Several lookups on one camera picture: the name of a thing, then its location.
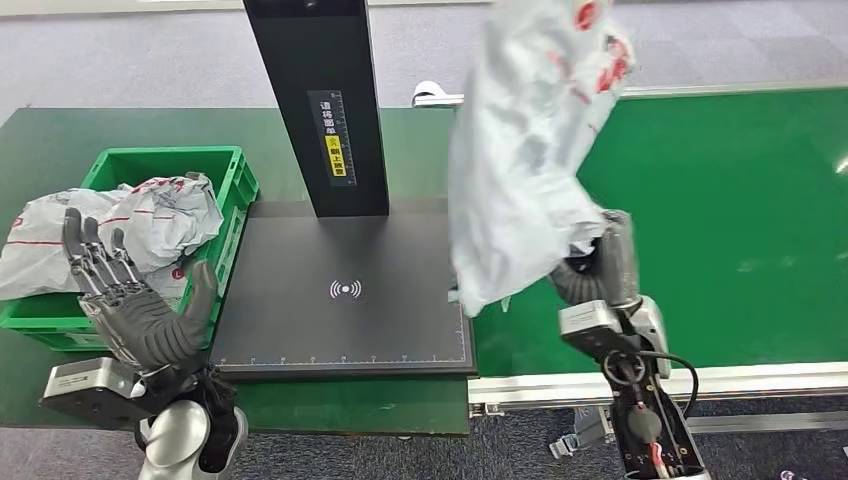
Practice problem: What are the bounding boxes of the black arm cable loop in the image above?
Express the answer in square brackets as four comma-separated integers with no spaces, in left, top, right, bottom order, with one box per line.
[635,351,701,420]

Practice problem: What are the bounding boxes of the green conveyor belt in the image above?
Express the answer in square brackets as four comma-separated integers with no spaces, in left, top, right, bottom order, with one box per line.
[471,87,848,379]

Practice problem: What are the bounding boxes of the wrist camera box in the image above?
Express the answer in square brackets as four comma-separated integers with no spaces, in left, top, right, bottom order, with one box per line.
[39,357,150,427]
[558,299,654,366]

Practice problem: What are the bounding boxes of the metal conveyor bracket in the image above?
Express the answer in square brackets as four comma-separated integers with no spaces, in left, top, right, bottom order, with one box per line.
[548,405,614,460]

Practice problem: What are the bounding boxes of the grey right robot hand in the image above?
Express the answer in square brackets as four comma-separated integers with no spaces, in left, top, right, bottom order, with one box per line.
[549,209,644,310]

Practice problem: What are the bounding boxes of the green plastic crate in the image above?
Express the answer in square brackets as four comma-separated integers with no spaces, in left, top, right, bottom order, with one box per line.
[0,145,260,352]

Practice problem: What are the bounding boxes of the yellow and black label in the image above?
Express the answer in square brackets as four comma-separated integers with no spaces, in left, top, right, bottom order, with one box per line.
[307,89,358,188]

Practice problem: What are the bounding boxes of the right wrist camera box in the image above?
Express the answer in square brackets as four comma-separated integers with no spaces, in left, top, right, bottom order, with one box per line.
[558,299,654,366]

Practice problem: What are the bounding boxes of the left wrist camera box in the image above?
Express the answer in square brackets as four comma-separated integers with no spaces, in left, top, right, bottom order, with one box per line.
[39,357,150,427]

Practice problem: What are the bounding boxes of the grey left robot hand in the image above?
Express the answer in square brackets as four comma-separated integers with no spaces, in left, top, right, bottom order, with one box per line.
[61,207,221,374]

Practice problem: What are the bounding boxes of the grey plastic mailer package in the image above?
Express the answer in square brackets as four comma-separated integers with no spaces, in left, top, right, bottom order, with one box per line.
[0,187,134,303]
[92,172,225,311]
[447,0,637,318]

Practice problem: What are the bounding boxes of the black inbound scanner machine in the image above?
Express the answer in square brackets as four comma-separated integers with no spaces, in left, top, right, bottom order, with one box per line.
[210,0,478,380]

